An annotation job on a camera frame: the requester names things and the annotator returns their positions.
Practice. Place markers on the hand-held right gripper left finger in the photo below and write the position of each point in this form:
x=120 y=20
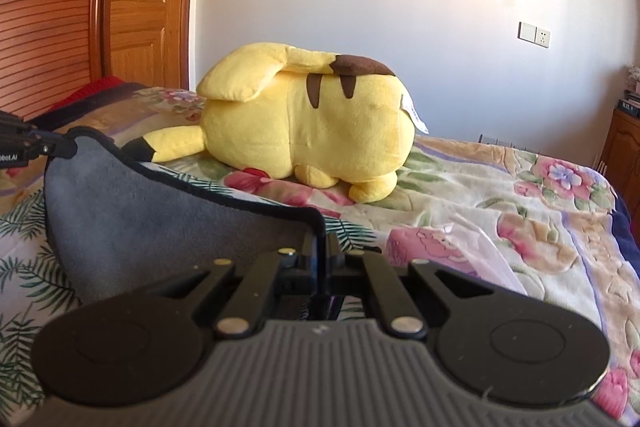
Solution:
x=304 y=273

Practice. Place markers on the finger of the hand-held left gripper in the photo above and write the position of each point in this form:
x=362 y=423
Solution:
x=52 y=147

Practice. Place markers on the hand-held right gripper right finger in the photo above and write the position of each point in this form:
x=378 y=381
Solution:
x=341 y=273

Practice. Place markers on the grey towel with black edge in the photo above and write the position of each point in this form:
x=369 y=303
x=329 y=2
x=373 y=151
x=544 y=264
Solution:
x=150 y=227

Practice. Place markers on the red cloth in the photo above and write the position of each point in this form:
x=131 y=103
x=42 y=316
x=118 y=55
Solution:
x=95 y=89

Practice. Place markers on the clear plastic sheet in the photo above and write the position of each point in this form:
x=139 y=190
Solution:
x=480 y=252

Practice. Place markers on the yellow plush toy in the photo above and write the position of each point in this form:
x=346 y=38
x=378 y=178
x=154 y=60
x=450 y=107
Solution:
x=310 y=127

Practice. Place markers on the floral bed blanket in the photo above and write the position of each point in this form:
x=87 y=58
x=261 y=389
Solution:
x=500 y=207

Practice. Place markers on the white radiator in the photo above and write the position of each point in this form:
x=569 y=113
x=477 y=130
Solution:
x=505 y=143

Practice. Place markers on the dark blue bed sheet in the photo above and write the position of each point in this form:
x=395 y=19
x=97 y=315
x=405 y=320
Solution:
x=625 y=222

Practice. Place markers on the wooden cabinet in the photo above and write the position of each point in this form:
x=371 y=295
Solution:
x=622 y=147

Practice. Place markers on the stack of books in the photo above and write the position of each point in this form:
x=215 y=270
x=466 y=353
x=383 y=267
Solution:
x=631 y=99

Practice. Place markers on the white wall switch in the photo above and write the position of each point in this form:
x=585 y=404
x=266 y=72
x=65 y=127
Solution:
x=526 y=30

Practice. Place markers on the white wall socket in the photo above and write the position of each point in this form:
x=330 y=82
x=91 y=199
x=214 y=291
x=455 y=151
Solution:
x=542 y=38

